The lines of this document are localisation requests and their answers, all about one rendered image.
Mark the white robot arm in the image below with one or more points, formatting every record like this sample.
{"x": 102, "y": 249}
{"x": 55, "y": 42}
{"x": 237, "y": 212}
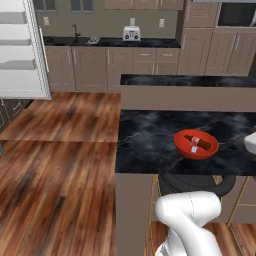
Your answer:
{"x": 186, "y": 213}

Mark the red bowl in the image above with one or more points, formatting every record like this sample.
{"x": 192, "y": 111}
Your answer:
{"x": 186, "y": 150}

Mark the white fridge door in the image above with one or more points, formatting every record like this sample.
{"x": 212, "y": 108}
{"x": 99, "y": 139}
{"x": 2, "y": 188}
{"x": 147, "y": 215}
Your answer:
{"x": 20, "y": 80}

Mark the beige lower cupboard run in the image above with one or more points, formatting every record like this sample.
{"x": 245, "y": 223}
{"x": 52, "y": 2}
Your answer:
{"x": 90, "y": 70}

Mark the beige cupboard run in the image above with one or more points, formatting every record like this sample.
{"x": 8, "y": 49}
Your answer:
{"x": 143, "y": 4}
{"x": 90, "y": 70}

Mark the brown soda bottle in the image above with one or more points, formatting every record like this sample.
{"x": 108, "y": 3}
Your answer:
{"x": 203, "y": 144}

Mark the black round stool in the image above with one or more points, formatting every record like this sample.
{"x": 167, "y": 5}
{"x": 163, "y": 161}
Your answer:
{"x": 186, "y": 183}

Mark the white toaster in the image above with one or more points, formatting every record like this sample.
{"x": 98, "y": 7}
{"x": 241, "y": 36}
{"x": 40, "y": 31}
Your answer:
{"x": 131, "y": 34}

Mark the grey item by sink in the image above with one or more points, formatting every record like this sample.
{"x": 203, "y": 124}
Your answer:
{"x": 93, "y": 40}

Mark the beige tall cupboard unit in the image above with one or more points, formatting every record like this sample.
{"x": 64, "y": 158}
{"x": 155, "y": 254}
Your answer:
{"x": 200, "y": 50}

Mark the black sink tap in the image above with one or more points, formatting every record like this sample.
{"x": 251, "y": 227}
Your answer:
{"x": 75, "y": 30}

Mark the dark grey cupboard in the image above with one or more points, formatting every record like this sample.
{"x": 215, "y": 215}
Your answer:
{"x": 11, "y": 111}

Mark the beige upper cupboard run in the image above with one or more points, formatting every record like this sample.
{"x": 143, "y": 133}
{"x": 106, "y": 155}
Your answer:
{"x": 143, "y": 4}

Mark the grey window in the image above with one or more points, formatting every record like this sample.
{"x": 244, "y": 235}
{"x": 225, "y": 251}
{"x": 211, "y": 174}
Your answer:
{"x": 63, "y": 4}

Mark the black built-in microwave oven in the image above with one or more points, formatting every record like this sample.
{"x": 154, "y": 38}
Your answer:
{"x": 237, "y": 14}

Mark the white wall outlet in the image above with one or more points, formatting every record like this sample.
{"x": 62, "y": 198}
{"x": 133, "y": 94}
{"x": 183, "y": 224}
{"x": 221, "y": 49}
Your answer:
{"x": 132, "y": 21}
{"x": 161, "y": 22}
{"x": 46, "y": 21}

